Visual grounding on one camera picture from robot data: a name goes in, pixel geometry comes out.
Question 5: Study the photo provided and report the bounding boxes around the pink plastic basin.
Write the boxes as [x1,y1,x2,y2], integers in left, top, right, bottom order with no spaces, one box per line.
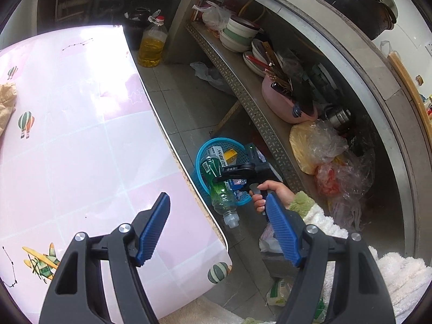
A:
[261,75,318,124]

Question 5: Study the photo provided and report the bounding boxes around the yellow plastic bag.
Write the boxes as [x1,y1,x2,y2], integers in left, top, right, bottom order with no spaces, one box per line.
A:
[289,120,349,176]

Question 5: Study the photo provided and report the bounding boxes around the blue plastic waste basket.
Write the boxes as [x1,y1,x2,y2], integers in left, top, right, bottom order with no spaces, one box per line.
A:
[192,137,249,205]

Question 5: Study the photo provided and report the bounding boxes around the white fluffy towel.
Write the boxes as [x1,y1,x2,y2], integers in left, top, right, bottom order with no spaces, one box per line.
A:
[242,190,432,324]

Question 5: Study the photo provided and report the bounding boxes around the tan paper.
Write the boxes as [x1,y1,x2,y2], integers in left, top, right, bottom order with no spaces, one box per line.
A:
[0,83,17,136]

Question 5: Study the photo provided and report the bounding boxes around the black bucket under counter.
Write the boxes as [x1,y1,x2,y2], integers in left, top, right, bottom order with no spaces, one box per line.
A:
[122,7,151,50]

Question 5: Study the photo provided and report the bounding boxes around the steel thermos flask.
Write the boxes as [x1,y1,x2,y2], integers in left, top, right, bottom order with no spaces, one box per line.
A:
[324,105,352,130]

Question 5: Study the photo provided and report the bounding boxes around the red contents plastic bag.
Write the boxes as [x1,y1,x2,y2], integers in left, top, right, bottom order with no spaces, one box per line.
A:
[315,162,374,198]

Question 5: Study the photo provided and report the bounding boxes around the stacked white green bowls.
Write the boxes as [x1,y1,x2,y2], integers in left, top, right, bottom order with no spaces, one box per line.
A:
[220,15,260,53]

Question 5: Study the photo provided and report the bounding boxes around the wooden cutting board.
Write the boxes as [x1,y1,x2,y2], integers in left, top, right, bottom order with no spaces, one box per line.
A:
[387,51,432,143]

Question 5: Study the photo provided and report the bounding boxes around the yellow cooking oil jug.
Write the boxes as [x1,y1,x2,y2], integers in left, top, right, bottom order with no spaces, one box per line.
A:
[138,15,168,68]

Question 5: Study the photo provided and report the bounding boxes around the green plastic bottle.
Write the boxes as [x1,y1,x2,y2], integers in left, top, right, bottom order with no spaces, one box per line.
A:
[200,156,239,229]

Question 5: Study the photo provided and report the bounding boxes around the orange white medicine box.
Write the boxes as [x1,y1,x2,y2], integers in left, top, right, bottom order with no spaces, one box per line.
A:
[223,148,238,165]

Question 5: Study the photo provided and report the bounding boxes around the white plastic bag on shelf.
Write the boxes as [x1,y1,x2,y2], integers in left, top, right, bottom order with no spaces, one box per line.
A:
[192,1,234,32]

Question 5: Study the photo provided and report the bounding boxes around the black cooking pot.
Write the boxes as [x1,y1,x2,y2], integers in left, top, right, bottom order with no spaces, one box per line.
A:
[324,0,398,40]

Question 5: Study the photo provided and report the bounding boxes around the pink patterned tablecloth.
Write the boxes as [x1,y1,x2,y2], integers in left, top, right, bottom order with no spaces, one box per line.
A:
[1,26,231,323]

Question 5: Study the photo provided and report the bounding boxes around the blue toothpaste box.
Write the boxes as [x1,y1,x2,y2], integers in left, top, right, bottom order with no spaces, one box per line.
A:
[206,146,227,167]

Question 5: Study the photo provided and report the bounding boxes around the person right hand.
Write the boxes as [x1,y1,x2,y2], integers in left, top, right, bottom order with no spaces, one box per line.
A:
[248,180,297,214]

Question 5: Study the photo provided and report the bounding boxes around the pinkish plastic bag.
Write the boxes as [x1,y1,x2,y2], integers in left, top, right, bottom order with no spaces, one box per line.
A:
[328,194,365,232]

